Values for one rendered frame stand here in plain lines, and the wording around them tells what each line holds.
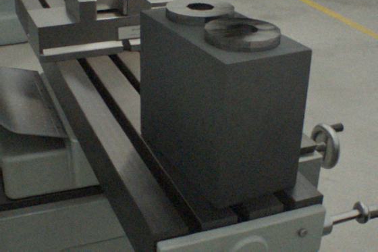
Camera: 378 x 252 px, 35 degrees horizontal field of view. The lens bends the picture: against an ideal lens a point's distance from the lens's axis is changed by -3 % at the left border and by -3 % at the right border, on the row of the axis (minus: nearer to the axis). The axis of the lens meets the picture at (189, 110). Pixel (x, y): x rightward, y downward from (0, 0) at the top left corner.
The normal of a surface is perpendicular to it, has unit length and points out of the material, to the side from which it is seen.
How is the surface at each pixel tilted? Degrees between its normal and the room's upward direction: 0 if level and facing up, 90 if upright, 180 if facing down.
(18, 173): 90
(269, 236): 90
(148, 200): 0
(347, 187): 0
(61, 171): 90
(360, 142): 0
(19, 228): 90
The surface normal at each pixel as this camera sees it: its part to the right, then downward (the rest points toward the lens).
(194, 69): -0.88, 0.18
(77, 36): 0.40, 0.40
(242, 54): 0.03, -0.90
